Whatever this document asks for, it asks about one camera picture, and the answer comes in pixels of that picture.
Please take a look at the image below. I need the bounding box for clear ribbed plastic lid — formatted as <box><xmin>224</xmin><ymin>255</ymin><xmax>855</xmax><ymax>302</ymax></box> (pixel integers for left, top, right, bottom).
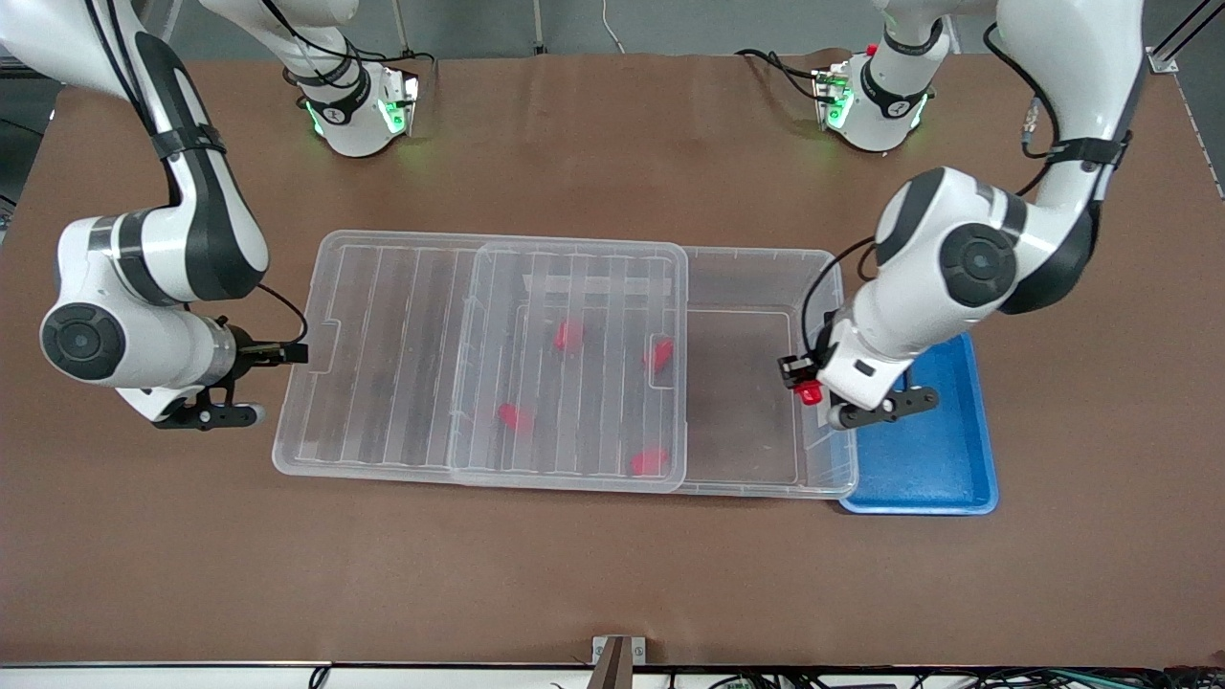
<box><xmin>273</xmin><ymin>230</ymin><xmax>690</xmax><ymax>495</ymax></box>

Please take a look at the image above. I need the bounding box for clear plastic storage box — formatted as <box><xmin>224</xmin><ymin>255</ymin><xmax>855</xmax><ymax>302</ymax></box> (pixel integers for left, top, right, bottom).
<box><xmin>448</xmin><ymin>241</ymin><xmax>859</xmax><ymax>500</ymax></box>

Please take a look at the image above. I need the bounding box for blue plastic tray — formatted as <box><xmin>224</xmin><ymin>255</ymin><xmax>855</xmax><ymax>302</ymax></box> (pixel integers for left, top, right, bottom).
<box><xmin>840</xmin><ymin>330</ymin><xmax>1000</xmax><ymax>516</ymax></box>

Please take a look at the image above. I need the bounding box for brown paper table cover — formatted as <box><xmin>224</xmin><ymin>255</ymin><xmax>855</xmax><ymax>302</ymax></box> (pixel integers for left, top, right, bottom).
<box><xmin>0</xmin><ymin>48</ymin><xmax>1225</xmax><ymax>669</ymax></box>

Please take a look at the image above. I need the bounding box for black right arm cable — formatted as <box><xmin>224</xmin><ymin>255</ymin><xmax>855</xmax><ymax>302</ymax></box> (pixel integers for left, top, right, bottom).
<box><xmin>84</xmin><ymin>0</ymin><xmax>312</xmax><ymax>347</ymax></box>

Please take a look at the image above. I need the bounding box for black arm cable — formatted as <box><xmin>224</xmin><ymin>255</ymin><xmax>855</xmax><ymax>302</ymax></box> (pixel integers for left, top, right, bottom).
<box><xmin>800</xmin><ymin>21</ymin><xmax>1065</xmax><ymax>357</ymax></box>
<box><xmin>84</xmin><ymin>0</ymin><xmax>312</xmax><ymax>347</ymax></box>

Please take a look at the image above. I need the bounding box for black base cable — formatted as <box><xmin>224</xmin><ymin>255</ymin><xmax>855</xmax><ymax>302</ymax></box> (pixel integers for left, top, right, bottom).
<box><xmin>734</xmin><ymin>47</ymin><xmax>827</xmax><ymax>102</ymax></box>
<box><xmin>258</xmin><ymin>0</ymin><xmax>437</xmax><ymax>76</ymax></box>

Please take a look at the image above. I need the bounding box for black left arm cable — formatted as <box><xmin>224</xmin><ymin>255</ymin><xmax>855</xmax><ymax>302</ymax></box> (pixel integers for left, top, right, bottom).
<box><xmin>800</xmin><ymin>21</ymin><xmax>1065</xmax><ymax>357</ymax></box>

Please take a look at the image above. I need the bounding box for white table edge rail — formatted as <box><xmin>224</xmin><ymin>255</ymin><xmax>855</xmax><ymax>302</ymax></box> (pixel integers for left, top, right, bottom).
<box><xmin>0</xmin><ymin>662</ymin><xmax>1225</xmax><ymax>689</ymax></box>

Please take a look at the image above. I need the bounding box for metal bracket with dark post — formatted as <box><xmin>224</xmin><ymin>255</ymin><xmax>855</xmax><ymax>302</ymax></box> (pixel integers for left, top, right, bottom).
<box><xmin>590</xmin><ymin>635</ymin><xmax>648</xmax><ymax>689</ymax></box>

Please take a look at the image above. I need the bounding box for tangled cable bundle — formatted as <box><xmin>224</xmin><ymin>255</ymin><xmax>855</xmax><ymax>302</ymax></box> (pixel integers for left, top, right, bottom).
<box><xmin>660</xmin><ymin>667</ymin><xmax>1225</xmax><ymax>689</ymax></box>

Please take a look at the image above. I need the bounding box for aluminium frame profile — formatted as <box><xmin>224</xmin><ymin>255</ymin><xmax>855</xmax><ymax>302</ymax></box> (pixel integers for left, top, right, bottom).
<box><xmin>1147</xmin><ymin>0</ymin><xmax>1225</xmax><ymax>75</ymax></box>

